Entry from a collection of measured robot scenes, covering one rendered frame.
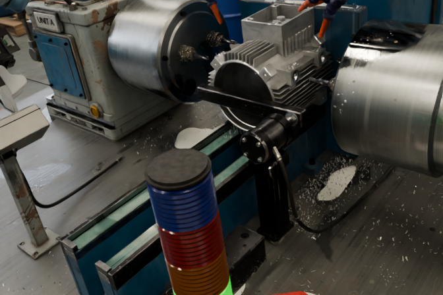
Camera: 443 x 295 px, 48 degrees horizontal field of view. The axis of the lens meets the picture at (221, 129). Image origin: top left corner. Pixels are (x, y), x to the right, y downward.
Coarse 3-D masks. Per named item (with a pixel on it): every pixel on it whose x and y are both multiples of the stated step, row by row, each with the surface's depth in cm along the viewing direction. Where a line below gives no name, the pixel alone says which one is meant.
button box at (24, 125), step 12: (24, 108) 91; (36, 108) 92; (0, 120) 87; (12, 120) 88; (24, 120) 90; (36, 120) 91; (0, 132) 87; (12, 132) 88; (24, 132) 89; (36, 132) 90; (0, 144) 86; (12, 144) 87; (24, 144) 93
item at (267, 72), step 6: (312, 36) 103; (312, 42) 104; (318, 42) 103; (324, 42) 103; (216, 60) 99; (222, 60) 99; (216, 66) 100; (270, 66) 92; (258, 72) 93; (264, 72) 92; (270, 72) 92; (276, 72) 92; (264, 78) 93; (270, 78) 92; (222, 114) 105; (222, 120) 106; (228, 120) 105
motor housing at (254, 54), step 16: (240, 48) 97; (256, 48) 97; (272, 48) 96; (304, 48) 102; (224, 64) 98; (240, 64) 107; (256, 64) 94; (272, 64) 96; (288, 64) 98; (304, 64) 97; (208, 80) 104; (224, 80) 105; (240, 80) 109; (256, 80) 113; (272, 80) 94; (304, 80) 98; (256, 96) 111; (272, 96) 93; (288, 96) 95; (304, 96) 100; (224, 112) 105; (240, 112) 107; (240, 128) 104
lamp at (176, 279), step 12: (168, 264) 47; (216, 264) 47; (180, 276) 47; (192, 276) 46; (204, 276) 46; (216, 276) 47; (228, 276) 50; (180, 288) 48; (192, 288) 47; (204, 288) 47; (216, 288) 48
